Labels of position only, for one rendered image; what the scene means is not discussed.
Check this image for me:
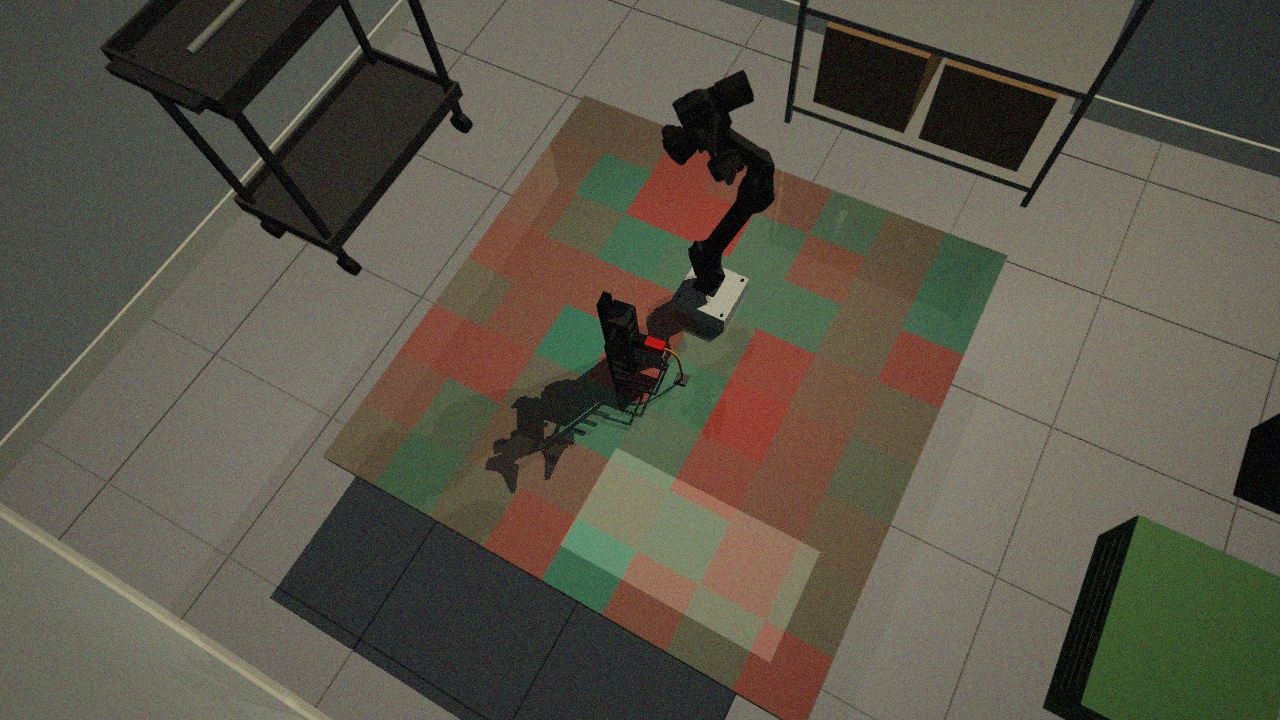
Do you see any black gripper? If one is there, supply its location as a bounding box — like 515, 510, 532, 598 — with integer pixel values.
676, 95, 744, 186

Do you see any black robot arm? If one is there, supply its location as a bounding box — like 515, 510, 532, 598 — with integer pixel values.
660, 69, 774, 297

